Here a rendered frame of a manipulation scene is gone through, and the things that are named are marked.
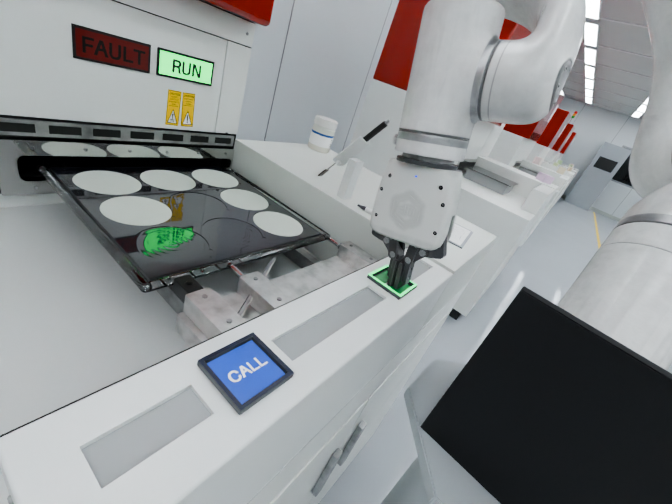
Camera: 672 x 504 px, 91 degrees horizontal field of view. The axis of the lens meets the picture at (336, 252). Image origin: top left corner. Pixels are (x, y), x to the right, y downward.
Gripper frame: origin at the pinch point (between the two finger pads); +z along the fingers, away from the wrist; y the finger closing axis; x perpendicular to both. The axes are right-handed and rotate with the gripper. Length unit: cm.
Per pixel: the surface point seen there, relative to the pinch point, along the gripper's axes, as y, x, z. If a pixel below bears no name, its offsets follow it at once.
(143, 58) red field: -54, -8, -24
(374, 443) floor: -14, 54, 97
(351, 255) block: -14.5, 10.5, 5.3
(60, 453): -2.4, -37.9, 1.6
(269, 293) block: -12.7, -12.4, 4.8
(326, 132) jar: -49, 41, -15
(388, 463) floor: -6, 52, 99
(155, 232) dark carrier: -32.7, -17.6, 1.5
